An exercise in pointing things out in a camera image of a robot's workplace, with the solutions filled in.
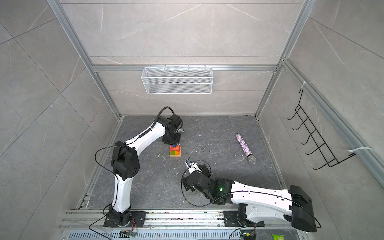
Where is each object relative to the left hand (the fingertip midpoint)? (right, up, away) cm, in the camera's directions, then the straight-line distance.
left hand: (176, 140), depth 93 cm
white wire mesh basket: (0, +41, +8) cm, 41 cm away
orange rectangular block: (-1, -5, 0) cm, 5 cm away
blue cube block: (-2, -3, -2) cm, 4 cm away
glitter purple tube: (+48, -12, -1) cm, 49 cm away
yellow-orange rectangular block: (0, -9, +2) cm, 9 cm away
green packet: (+51, -43, -24) cm, 71 cm away
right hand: (+9, -14, -18) cm, 25 cm away
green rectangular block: (-2, -8, +3) cm, 9 cm away
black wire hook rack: (+68, -1, -28) cm, 74 cm away
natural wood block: (-1, -11, +3) cm, 11 cm away
